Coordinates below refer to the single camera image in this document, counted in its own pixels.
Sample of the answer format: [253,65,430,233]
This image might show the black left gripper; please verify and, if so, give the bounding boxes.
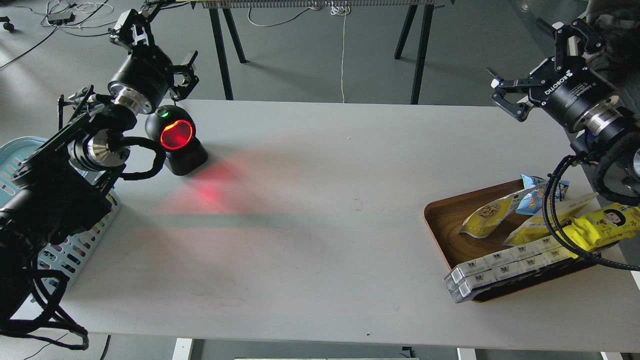
[107,9,200,114]

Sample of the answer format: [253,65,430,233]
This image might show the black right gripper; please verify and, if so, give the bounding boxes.
[486,18,624,134]

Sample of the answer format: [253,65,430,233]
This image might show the yellow nut snack pouch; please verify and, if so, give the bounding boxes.
[458,187,535,239]

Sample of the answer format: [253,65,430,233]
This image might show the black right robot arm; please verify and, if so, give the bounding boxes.
[487,18,639,271]

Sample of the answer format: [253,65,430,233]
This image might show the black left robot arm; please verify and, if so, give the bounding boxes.
[1,0,209,351]

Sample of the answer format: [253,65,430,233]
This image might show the blue snack bag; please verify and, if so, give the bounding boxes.
[515,174,570,215]

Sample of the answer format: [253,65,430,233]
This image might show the yellow cartoon snack bag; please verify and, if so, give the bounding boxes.
[562,203,640,254]

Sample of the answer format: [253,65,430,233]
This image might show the long white snack box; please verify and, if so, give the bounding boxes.
[443,235,574,303]

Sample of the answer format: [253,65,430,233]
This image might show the light blue plastic basket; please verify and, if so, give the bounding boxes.
[0,136,122,304]

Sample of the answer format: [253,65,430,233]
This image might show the black barcode scanner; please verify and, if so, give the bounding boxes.
[144,104,209,176]

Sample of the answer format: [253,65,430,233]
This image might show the dark jacket on chair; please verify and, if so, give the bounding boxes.
[586,0,640,111]

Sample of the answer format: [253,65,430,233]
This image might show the black background table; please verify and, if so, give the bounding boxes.
[145,0,456,105]

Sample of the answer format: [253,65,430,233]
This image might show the yellow white flat pouch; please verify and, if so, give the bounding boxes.
[502,193,598,247]

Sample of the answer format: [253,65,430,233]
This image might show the brown wooden tray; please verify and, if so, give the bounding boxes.
[423,180,591,303]

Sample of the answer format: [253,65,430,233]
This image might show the floor cables and adapter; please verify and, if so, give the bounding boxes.
[0,0,151,71]

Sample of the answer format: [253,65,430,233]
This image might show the white hanging cable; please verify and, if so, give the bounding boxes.
[247,0,352,104]

